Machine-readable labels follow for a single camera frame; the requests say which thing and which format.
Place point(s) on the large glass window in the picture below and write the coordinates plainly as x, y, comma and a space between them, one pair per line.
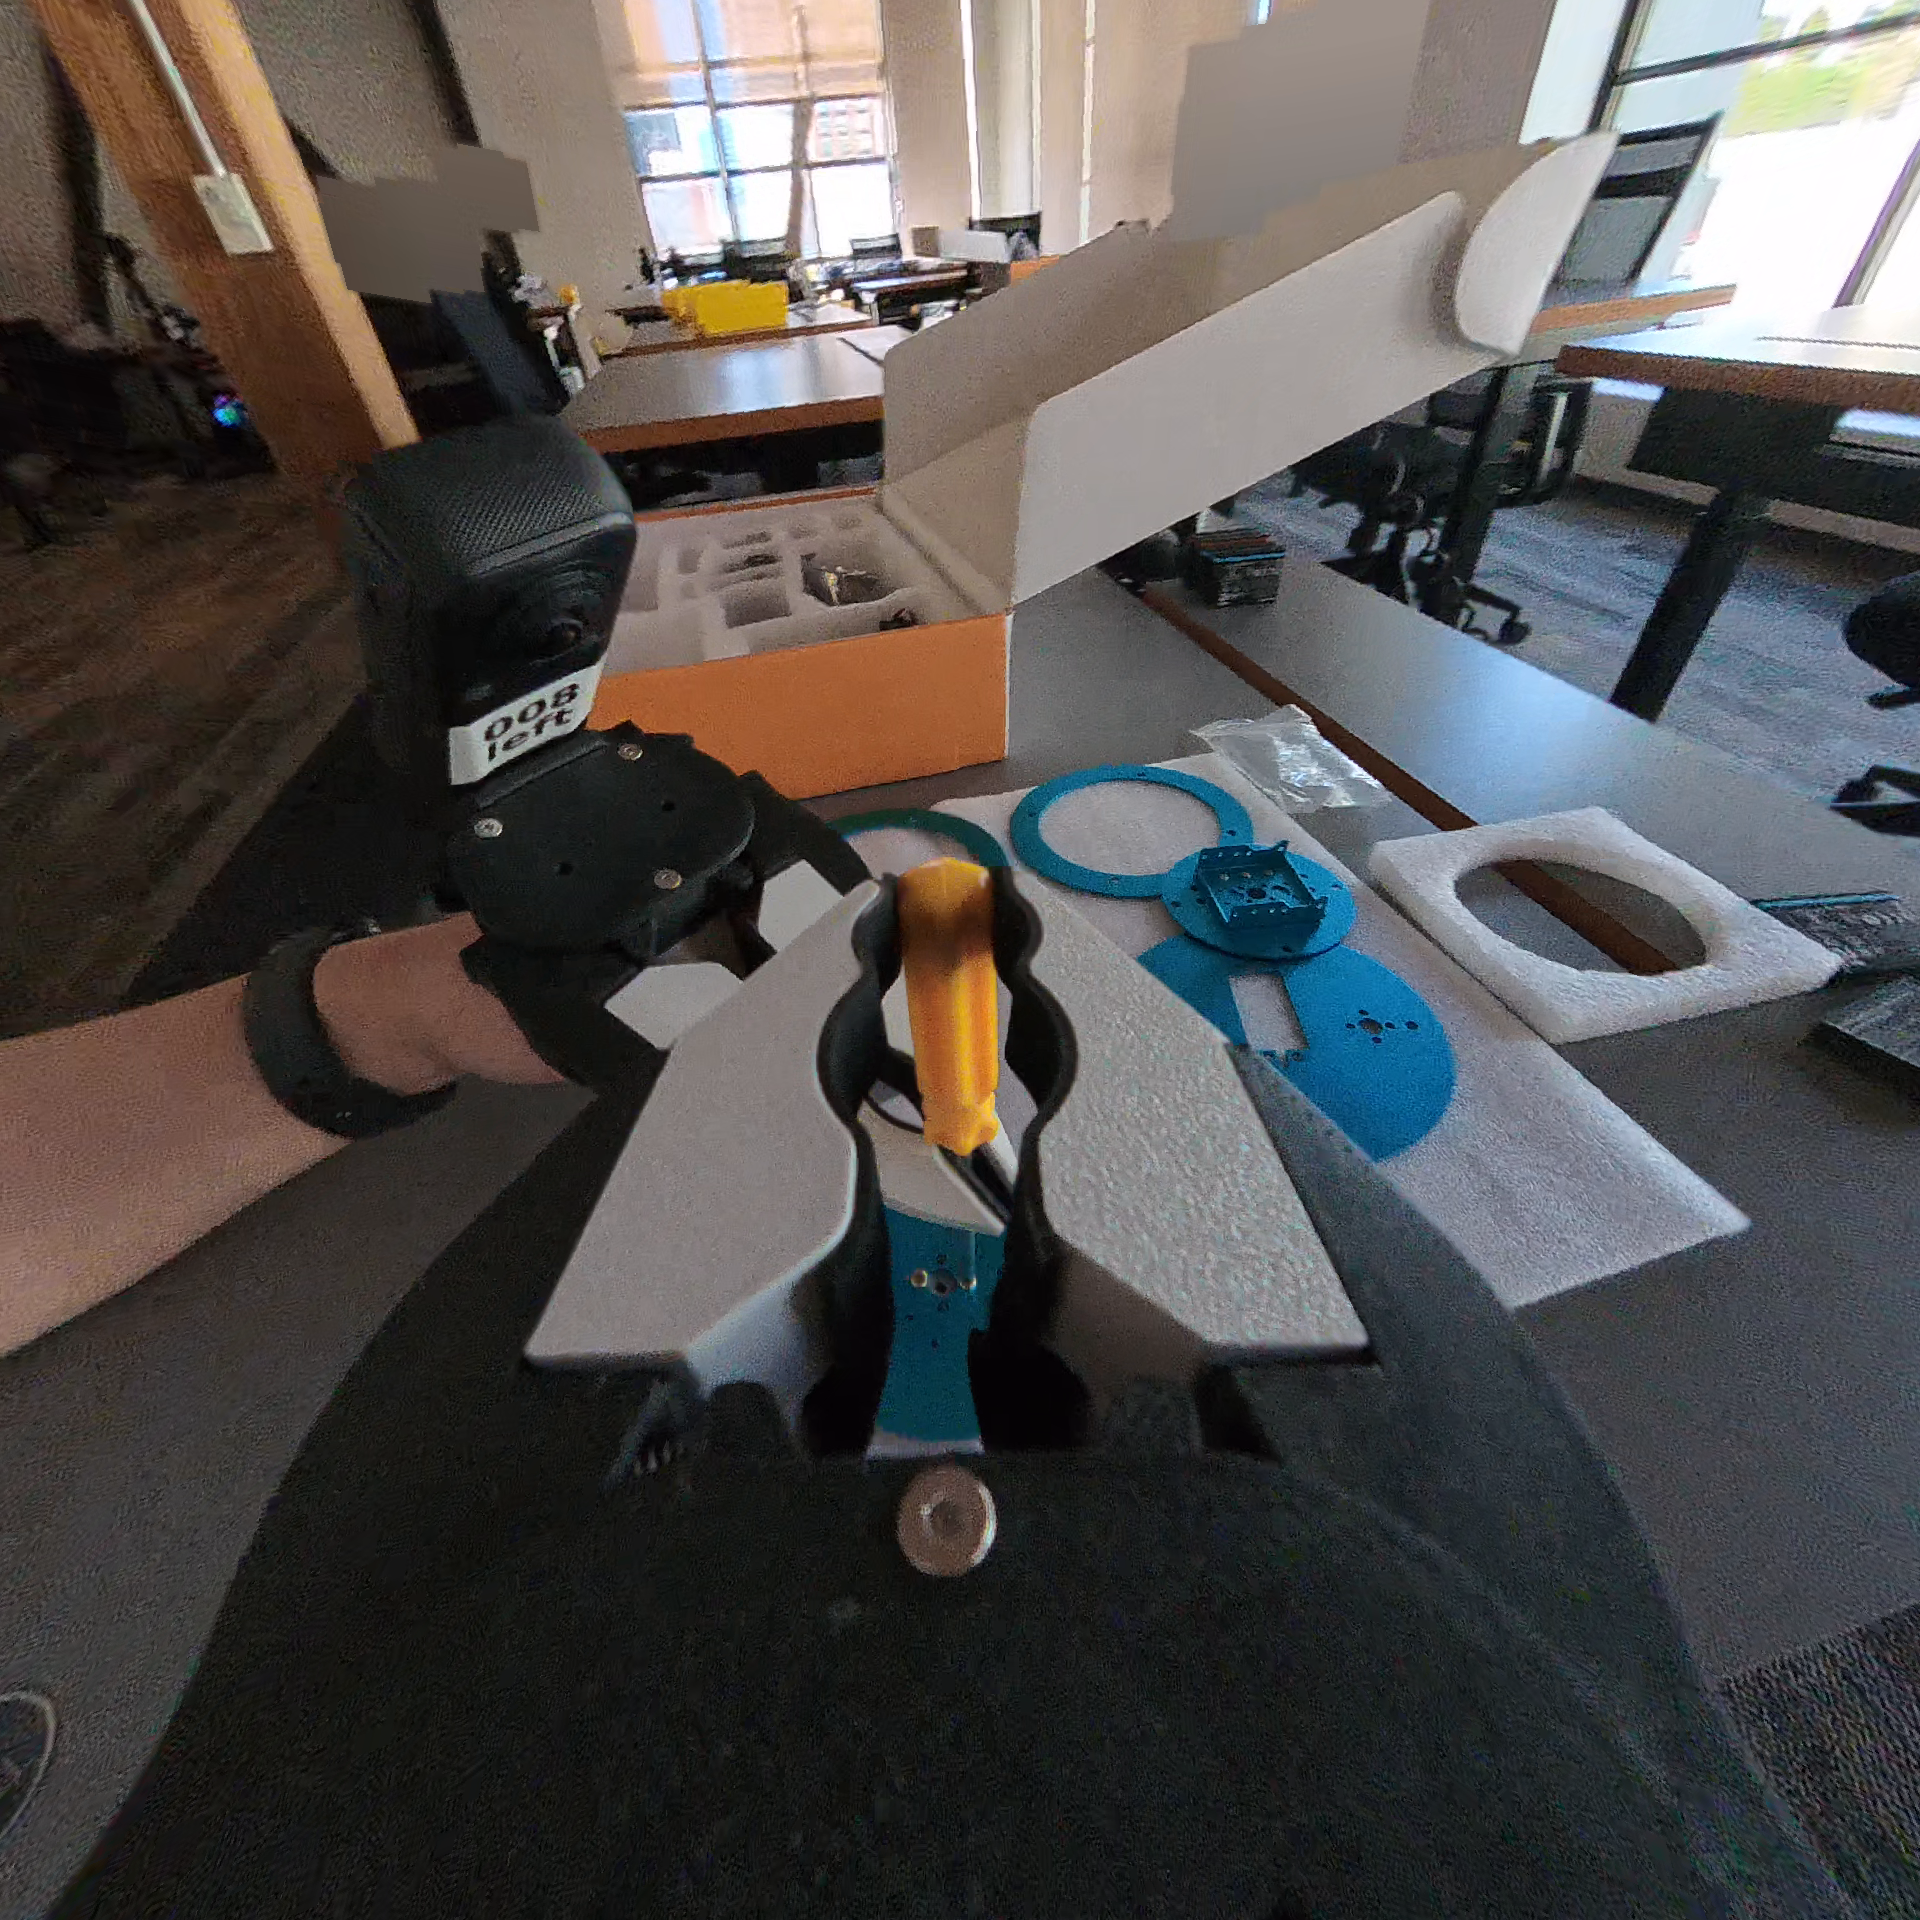
1801, 152

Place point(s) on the yellow storage bin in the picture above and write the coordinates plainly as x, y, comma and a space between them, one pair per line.
685, 301
742, 304

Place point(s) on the bag of metal parts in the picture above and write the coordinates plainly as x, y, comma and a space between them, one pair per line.
845, 583

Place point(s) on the large blue plate with cutout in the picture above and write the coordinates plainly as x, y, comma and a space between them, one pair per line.
1380, 1065

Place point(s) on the blue disc with square bracket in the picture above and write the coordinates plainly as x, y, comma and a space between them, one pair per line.
1262, 901

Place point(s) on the person's left hand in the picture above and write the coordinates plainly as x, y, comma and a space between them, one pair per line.
405, 1005

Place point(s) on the wooden pillar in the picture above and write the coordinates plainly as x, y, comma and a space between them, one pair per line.
226, 330

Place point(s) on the person's left forearm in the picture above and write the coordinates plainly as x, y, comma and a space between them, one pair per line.
118, 1188

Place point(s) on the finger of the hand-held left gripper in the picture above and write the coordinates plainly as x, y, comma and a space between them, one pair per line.
804, 910
666, 1005

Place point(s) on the black office chair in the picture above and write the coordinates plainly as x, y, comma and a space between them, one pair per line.
1424, 495
493, 355
1893, 631

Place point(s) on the white foam box insert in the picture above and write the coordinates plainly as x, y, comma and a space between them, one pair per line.
660, 616

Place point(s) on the small black box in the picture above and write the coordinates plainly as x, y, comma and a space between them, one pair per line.
1831, 905
1876, 1026

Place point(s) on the metal conduit pipe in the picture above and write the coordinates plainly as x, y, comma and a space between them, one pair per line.
176, 89

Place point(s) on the clear plastic bag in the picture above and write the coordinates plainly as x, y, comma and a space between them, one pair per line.
1292, 760

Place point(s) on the stack of black boxes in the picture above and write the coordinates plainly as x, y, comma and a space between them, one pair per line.
1240, 569

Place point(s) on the white foam sheet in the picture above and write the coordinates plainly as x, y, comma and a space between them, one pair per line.
1500, 1188

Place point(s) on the grid-pane window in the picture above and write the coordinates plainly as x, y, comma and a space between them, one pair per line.
748, 182

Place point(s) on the white foam block with hole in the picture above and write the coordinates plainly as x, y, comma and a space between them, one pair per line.
1770, 961

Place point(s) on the yellow screwdriver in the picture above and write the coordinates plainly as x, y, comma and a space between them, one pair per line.
952, 992

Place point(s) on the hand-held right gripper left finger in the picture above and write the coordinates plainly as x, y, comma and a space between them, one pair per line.
721, 1200

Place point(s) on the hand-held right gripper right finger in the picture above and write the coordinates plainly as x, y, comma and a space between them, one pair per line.
1187, 1200

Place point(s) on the white electrical box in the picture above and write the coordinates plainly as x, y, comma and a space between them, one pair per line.
233, 215

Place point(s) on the black wristband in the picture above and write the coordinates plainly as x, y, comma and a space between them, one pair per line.
287, 1050

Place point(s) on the orange cardboard box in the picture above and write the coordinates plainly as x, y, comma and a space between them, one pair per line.
842, 720

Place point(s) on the small blue round plate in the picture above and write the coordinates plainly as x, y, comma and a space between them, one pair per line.
921, 1379

